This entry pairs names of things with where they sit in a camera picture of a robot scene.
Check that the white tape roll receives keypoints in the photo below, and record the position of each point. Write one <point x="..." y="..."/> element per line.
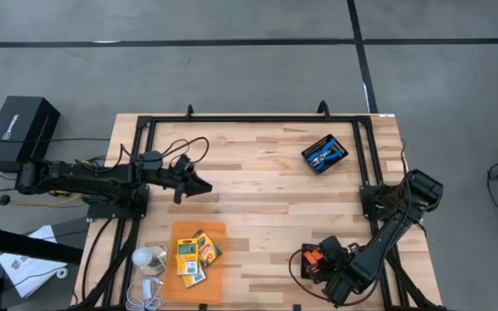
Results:
<point x="62" y="273"/>

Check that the black cardboard box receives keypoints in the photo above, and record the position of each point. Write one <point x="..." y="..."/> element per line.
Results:
<point x="20" y="129"/>

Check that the orange translucent plastic bin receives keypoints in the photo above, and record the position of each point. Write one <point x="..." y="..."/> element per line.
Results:
<point x="175" y="293"/>

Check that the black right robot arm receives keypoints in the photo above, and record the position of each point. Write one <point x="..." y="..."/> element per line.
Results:
<point x="387" y="242"/>

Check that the white paper sheet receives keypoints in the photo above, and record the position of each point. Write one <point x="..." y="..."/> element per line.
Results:
<point x="24" y="268"/>

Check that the black frame clamp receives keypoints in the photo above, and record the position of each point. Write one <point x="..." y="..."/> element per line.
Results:
<point x="189" y="111"/>
<point x="323" y="108"/>

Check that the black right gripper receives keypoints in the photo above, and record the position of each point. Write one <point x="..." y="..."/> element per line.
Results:
<point x="333" y="250"/>

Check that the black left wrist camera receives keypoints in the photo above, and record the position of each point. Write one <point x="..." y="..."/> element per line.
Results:
<point x="183" y="163"/>

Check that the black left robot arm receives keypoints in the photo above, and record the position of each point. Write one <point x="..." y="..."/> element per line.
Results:
<point x="80" y="177"/>

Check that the white table edge sticker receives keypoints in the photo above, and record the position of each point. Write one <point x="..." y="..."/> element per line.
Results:
<point x="386" y="115"/>

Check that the orange eraser block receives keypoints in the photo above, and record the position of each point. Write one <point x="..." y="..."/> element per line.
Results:
<point x="308" y="258"/>
<point x="317" y="255"/>

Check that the black round plug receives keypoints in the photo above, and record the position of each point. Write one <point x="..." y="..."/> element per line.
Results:
<point x="4" y="199"/>

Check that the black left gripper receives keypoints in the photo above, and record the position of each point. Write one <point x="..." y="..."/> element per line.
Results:
<point x="167" y="179"/>

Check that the black aluminium table frame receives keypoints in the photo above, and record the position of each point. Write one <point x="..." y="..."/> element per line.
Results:
<point x="275" y="118"/>

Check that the white light bulb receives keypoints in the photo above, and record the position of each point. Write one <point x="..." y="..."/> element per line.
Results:
<point x="142" y="257"/>

